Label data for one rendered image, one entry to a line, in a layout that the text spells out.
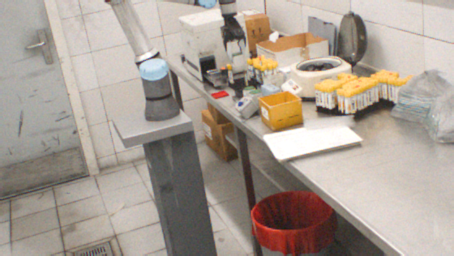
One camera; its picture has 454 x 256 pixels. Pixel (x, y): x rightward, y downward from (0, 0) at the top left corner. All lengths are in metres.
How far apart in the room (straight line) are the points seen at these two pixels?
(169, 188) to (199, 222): 0.22
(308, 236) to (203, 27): 1.15
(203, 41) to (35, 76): 1.54
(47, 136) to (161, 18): 1.15
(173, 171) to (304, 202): 0.63
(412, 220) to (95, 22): 2.97
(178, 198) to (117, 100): 1.85
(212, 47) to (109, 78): 1.43
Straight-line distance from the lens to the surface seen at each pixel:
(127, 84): 4.27
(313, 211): 2.69
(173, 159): 2.47
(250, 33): 3.43
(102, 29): 4.17
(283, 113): 2.25
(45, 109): 4.19
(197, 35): 2.93
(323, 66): 2.60
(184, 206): 2.58
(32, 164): 4.31
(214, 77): 2.87
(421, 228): 1.61
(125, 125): 2.48
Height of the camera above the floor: 1.75
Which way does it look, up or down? 22 degrees down
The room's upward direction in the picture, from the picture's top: 9 degrees counter-clockwise
